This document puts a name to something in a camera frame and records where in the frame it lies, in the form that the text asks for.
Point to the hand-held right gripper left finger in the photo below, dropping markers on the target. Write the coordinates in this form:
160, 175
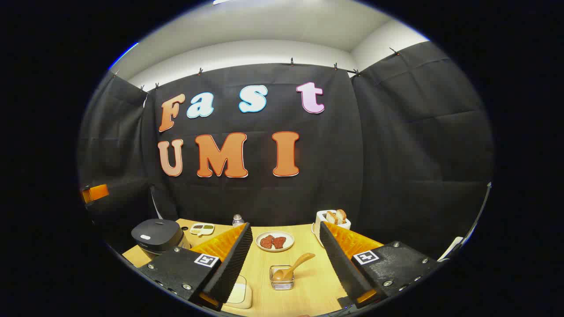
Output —
233, 264

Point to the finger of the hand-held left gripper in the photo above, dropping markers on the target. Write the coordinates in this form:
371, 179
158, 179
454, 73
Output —
98, 193

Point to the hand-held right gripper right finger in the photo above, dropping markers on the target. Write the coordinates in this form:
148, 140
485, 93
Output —
341, 264

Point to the wooden spoon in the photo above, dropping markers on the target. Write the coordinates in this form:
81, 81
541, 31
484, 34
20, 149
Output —
299, 262

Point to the black rice cooker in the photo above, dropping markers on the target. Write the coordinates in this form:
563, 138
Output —
156, 233

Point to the clear cream rice container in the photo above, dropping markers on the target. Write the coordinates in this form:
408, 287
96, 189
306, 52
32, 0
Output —
241, 294

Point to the red meat piece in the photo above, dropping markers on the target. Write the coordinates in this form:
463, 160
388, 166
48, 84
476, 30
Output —
267, 242
280, 242

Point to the small white divided dish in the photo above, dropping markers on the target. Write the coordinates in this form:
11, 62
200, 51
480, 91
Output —
202, 232

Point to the clear bottle with red label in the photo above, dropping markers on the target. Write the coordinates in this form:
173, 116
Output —
238, 220

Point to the toasted bread slice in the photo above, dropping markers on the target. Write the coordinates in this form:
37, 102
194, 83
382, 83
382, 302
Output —
341, 215
331, 217

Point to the white toaster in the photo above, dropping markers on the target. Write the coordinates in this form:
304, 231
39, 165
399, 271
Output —
319, 216

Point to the white round plate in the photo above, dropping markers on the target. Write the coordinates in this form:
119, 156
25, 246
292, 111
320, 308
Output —
291, 241

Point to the white panel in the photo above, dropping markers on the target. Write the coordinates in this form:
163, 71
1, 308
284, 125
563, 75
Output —
451, 247

